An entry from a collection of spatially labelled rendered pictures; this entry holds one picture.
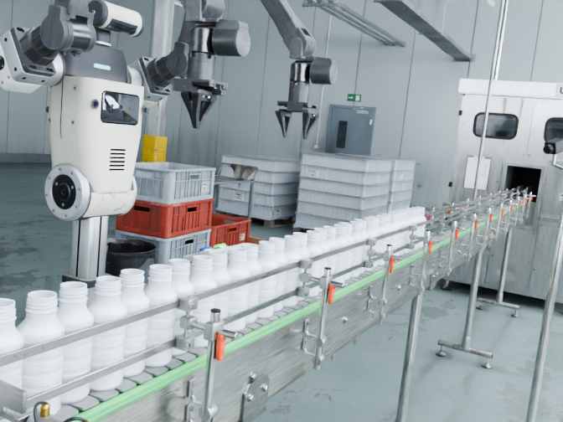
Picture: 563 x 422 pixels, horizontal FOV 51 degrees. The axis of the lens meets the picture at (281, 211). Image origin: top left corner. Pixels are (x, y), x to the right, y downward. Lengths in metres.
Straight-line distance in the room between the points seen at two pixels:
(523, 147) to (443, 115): 5.92
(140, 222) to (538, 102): 3.79
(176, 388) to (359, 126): 11.32
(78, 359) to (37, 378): 0.07
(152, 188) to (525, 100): 3.63
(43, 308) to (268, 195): 7.91
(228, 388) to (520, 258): 5.02
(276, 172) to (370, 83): 4.26
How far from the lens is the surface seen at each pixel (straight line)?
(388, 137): 12.04
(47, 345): 0.82
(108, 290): 0.90
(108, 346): 0.92
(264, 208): 8.72
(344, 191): 8.06
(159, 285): 0.99
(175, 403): 1.05
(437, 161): 11.76
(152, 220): 3.85
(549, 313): 2.53
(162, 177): 3.78
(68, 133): 1.68
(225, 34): 1.23
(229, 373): 1.17
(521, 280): 6.05
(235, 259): 1.18
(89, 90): 1.64
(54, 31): 1.49
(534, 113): 5.96
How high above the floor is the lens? 1.40
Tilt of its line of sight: 8 degrees down
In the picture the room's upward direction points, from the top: 6 degrees clockwise
